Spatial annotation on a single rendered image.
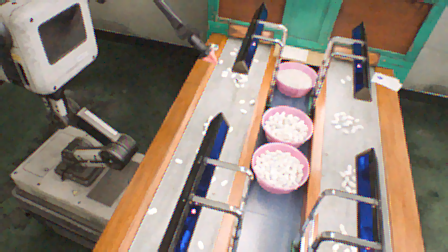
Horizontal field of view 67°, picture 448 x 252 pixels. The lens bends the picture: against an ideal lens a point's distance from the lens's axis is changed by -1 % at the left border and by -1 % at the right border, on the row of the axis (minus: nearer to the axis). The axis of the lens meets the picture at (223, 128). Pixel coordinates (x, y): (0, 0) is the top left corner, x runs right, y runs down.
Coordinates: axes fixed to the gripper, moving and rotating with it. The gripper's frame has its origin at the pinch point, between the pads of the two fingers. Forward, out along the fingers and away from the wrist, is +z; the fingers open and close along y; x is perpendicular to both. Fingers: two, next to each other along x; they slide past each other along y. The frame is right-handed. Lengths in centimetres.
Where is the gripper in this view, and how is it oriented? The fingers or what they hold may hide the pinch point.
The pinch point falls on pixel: (215, 62)
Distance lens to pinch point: 196.9
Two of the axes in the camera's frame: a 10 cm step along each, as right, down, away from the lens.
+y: 2.6, -6.6, 7.0
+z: 6.8, 6.4, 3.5
